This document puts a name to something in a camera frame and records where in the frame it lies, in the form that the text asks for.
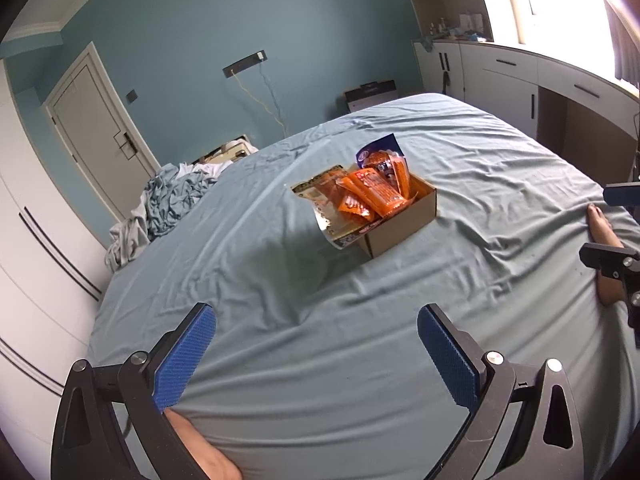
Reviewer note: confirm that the white cabinet unit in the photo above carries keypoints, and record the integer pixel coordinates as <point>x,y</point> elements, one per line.
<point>500,75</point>

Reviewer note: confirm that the pile of clothes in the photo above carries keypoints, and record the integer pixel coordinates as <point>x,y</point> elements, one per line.
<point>165,200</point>

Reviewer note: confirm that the white door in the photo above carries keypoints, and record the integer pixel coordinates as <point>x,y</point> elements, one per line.
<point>90,120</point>

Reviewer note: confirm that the teal cloth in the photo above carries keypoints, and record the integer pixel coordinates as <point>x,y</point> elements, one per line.
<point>425,42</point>

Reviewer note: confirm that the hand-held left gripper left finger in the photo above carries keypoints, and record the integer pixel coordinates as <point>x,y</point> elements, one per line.
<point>187,355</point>

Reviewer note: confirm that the bed with grey-blue sheet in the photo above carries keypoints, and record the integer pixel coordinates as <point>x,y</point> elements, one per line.
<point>325,320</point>

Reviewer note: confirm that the dark blue snack packet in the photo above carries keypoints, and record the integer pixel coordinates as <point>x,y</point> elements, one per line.
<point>382,144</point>

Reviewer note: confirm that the white wardrobe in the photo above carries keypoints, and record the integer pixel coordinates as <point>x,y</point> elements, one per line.
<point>35,270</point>

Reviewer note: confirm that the wall light switch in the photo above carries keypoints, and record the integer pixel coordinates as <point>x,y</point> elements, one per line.
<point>132,95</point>

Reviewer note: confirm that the beige storage box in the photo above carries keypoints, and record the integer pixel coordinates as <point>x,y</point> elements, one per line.
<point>232,150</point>

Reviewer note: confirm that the large gold-bordered snack packet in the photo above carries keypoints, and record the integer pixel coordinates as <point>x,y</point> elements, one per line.
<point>330,227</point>

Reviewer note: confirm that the grey curtain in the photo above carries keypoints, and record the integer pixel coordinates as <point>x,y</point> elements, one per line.
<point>625,45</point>

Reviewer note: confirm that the pile of small orange packets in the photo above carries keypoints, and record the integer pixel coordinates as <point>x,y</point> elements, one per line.
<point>370,192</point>

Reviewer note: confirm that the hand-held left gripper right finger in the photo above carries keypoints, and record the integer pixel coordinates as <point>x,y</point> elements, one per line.
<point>447,360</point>

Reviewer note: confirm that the brown cardboard box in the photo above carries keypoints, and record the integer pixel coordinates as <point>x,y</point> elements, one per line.
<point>405,220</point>

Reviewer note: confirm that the wall power strip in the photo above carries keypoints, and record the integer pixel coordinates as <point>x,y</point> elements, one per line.
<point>245,62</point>

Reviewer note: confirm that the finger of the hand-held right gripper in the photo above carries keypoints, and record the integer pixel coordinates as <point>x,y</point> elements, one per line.
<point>622,194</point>
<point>612,260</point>

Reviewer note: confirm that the white container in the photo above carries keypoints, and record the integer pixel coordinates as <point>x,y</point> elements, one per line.
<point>472,22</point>

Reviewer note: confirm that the window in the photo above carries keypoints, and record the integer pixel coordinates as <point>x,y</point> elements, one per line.
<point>560,5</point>

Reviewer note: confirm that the black white appliance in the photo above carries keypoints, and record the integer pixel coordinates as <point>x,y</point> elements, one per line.
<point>370,97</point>

